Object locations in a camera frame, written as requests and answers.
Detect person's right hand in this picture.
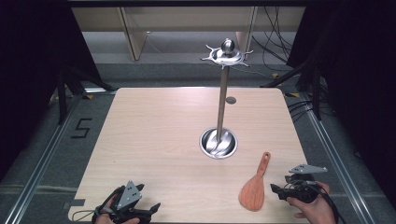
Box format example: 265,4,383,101
286,181,338,224

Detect aluminium floor rail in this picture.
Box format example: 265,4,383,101
299,92,389,224
2,89,117,224

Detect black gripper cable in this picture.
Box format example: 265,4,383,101
292,179,347,224
71,208,105,222

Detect person's left hand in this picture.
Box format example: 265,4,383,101
93,195,142,224

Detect metal utensil stand with hooks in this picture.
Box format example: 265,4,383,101
198,37,254,161

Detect black curtain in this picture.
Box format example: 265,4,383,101
0,0,104,185
285,0,396,200

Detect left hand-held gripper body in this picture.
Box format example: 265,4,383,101
100,179,154,224

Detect black cables beside table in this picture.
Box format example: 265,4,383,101
287,98,316,123

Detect wooden rice paddle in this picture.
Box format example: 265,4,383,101
238,151,272,213

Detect grey tape patch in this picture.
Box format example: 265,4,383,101
63,198,86,211

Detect light wooden cabinet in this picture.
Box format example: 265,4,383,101
70,6,306,63

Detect bundle of black floor cables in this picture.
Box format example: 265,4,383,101
251,6,297,64

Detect black metal stand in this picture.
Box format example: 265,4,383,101
55,66,119,126
260,61,323,121

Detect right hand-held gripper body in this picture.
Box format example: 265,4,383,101
284,163,329,205

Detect black tape floor marking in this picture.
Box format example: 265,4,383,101
70,118,93,140

